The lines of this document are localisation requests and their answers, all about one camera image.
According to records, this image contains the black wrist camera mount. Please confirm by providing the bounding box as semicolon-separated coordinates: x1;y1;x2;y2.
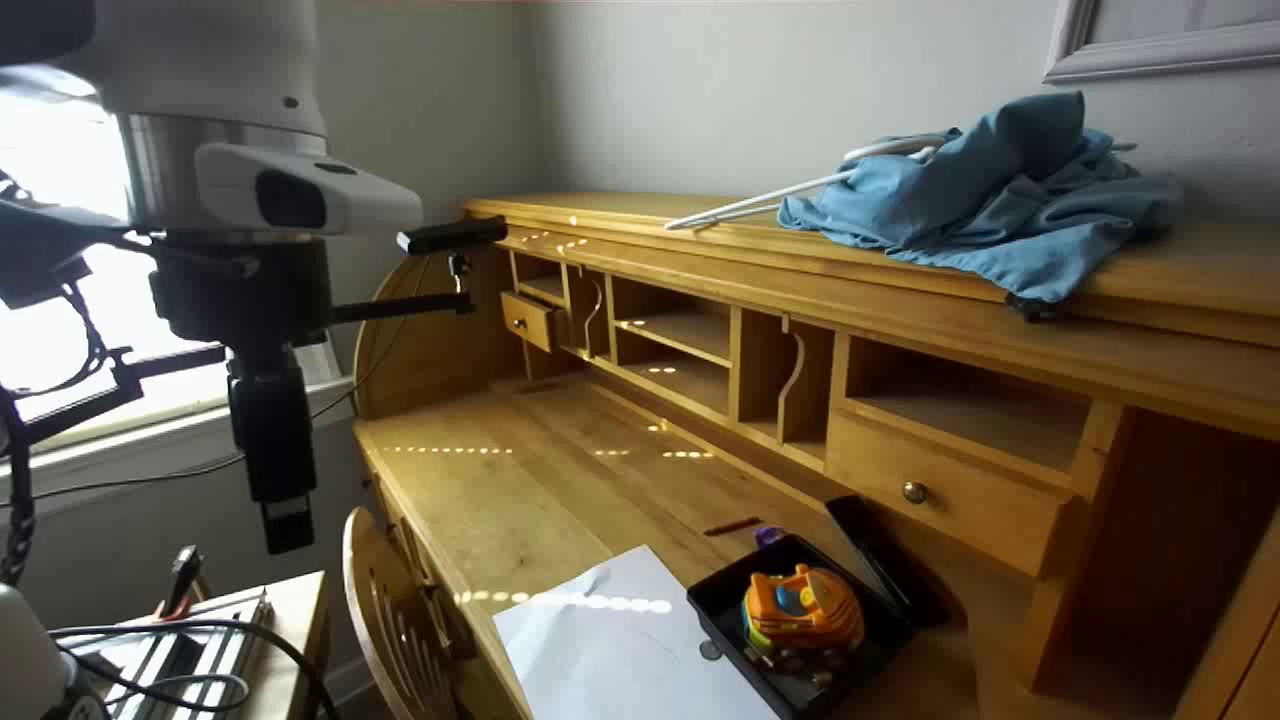
0;174;157;315

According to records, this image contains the wooden drawer with round knob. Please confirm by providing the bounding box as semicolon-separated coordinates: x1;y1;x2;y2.
820;405;1093;579

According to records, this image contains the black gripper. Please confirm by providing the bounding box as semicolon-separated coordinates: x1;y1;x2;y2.
144;232;337;562

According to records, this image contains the thin white stick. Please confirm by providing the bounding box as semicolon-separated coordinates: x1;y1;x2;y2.
660;127;955;236

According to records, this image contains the white rounded device housing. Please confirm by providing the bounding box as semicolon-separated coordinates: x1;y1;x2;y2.
0;579;81;720

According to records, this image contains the thin red stick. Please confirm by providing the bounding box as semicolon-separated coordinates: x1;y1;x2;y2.
698;513;768;541

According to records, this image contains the white picture frame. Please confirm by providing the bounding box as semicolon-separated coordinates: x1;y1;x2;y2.
1038;0;1280;89

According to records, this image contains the black tripod rod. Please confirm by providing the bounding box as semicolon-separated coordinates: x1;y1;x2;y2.
0;289;479;453

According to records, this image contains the white paper sheet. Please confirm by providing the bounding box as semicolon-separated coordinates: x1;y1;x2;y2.
491;541;783;720

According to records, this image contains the black tray lid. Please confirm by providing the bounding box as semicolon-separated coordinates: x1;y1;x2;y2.
820;491;955;633

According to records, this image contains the wooden chair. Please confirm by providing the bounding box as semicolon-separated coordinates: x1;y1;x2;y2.
337;500;464;720

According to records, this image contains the black plastic tray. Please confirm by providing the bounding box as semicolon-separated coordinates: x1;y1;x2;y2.
682;533;923;720

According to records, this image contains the wooden roll-top desk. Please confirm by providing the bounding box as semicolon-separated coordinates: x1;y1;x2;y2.
349;188;1280;720

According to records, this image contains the black cable on side table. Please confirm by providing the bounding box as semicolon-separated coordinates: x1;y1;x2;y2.
44;612;337;720

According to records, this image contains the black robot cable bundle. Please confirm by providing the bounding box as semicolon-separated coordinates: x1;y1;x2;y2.
0;274;123;592

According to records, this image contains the aluminium extrusion rail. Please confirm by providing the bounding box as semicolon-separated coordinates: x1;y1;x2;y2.
93;596;276;720

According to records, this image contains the blue cloth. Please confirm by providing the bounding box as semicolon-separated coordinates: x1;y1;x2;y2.
774;89;1187;315

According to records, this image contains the small wooden drawer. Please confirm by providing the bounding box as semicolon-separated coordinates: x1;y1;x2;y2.
496;289;560;358

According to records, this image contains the red and black hand tool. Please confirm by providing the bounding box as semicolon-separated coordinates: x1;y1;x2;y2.
157;541;210;624

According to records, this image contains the orange toy car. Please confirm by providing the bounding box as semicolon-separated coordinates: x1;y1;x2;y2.
735;562;869;672

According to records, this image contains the bright window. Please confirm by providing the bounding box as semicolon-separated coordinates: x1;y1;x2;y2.
0;63;365;417

